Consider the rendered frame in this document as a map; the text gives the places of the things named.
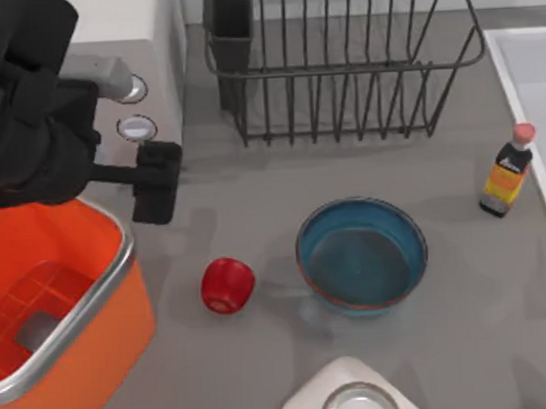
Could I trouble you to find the pale microwave oven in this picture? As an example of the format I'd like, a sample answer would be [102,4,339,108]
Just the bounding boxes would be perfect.
[53,0,196,191]

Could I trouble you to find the white appliance with metal ring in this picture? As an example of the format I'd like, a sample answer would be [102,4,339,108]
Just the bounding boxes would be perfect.
[275,351,424,409]

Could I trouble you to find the blue bowl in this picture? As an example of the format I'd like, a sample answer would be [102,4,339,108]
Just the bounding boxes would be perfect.
[292,194,433,325]

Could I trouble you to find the round microwave knob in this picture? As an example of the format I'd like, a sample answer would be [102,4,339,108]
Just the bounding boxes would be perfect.
[118,72,150,104]
[115,113,159,144]

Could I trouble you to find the black cutlery holder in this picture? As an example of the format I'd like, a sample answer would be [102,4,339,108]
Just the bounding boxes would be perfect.
[202,0,260,113]

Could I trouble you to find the dark grey wire dish rack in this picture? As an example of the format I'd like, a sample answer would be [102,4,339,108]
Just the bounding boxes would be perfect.
[201,0,490,151]

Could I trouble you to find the orange bin with metal rim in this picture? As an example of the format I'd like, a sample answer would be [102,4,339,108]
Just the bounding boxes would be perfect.
[0,194,162,409]

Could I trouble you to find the red cup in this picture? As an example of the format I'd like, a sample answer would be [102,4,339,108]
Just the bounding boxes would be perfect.
[198,255,259,317]

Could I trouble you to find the dark bottle with pink cap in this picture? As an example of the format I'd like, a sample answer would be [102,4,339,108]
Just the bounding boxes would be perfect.
[474,122,542,221]

